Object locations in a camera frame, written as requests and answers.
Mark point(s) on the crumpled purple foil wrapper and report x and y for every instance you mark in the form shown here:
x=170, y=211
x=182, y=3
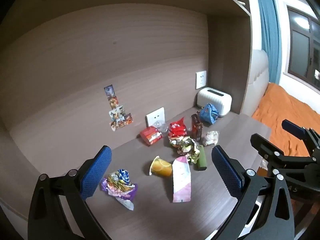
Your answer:
x=118, y=183

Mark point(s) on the yellow orange snack packet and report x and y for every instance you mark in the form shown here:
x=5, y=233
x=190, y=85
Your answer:
x=161, y=167

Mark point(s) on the green tube wrapper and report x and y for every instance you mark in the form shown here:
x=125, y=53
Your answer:
x=201, y=158

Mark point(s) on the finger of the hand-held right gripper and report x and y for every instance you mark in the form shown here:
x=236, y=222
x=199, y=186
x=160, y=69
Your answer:
x=293, y=127
x=268, y=147

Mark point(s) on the wooden desk hutch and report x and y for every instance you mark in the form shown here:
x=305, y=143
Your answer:
x=225, y=55

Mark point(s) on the crumpled blue chip bag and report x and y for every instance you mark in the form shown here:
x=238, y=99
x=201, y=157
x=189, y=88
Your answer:
x=207, y=113

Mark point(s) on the orange bed blanket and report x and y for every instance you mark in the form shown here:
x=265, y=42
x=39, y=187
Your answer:
x=280, y=107

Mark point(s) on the dark framed window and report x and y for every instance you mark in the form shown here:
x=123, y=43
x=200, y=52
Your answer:
x=300, y=47

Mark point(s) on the pink and white packet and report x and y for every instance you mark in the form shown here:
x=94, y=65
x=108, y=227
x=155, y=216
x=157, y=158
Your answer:
x=181, y=180

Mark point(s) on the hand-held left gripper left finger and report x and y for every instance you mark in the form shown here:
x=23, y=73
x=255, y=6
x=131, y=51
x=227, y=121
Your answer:
x=96, y=175

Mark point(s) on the white wall socket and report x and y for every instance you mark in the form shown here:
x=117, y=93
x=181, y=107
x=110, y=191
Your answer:
x=201, y=79
x=155, y=115

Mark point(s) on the colourful picture sticker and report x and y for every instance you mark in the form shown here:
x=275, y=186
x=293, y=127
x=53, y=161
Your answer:
x=113, y=101
x=109, y=91
x=128, y=119
x=117, y=125
x=116, y=112

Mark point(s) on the red snack wrapper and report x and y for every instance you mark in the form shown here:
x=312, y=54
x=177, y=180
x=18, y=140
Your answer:
x=177, y=128

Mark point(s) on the blue curtain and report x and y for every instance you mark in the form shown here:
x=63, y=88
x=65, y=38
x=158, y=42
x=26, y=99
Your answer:
x=270, y=35

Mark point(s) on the crumpled colourful foil wrapper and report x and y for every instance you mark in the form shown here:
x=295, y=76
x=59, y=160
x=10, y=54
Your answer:
x=185, y=148

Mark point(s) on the orange-red snack packet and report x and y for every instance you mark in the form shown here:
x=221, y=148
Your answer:
x=150, y=136

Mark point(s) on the dark red cardboard box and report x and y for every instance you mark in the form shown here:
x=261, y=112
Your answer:
x=196, y=127

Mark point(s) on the white ribbed toaster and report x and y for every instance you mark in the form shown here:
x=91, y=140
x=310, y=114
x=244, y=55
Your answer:
x=215, y=100

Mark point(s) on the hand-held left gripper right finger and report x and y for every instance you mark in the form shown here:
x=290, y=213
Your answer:
x=226, y=172

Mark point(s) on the crumpled white plastic bag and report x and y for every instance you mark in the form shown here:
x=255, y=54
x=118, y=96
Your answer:
x=211, y=138

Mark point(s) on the white padded headboard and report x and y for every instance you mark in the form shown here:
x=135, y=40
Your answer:
x=257, y=80

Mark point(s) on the clear plastic bottle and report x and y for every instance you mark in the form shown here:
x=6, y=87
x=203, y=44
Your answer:
x=161, y=126

